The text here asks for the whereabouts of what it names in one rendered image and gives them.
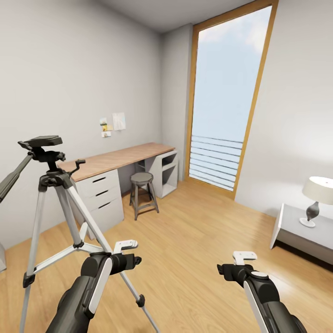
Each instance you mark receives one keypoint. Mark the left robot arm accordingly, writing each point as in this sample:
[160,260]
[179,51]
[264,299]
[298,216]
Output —
[78,304]

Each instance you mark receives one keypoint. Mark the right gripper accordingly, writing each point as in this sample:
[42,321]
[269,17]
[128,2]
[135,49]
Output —
[231,271]

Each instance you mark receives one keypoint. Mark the taboret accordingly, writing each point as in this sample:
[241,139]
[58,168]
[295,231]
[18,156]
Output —
[142,178]

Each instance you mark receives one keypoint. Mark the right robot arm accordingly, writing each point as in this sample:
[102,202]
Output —
[271,314]

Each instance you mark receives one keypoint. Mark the table lamp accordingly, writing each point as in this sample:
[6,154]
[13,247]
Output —
[321,194]

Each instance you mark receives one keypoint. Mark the camera tripod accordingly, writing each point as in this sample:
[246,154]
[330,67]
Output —
[60,180]

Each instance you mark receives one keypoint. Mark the nightstand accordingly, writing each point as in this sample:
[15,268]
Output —
[316,241]

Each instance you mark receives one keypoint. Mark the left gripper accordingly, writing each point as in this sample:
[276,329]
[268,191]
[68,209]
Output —
[127,262]

